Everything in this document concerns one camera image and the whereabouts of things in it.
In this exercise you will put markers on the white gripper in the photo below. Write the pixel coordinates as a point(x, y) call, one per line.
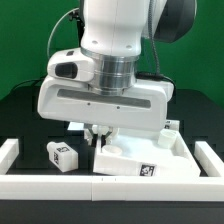
point(142, 107)

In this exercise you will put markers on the white square tabletop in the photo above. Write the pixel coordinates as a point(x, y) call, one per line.
point(144, 153)

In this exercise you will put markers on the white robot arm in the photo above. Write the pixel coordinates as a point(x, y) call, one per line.
point(98, 83)

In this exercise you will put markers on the white paper marker sheet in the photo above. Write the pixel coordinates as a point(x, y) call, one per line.
point(74, 126)

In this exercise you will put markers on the white U-shaped fence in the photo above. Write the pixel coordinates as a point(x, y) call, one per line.
point(102, 188)

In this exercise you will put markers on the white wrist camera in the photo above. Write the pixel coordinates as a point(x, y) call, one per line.
point(71, 64)

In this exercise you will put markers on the black camera on stand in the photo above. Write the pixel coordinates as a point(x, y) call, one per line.
point(74, 14)

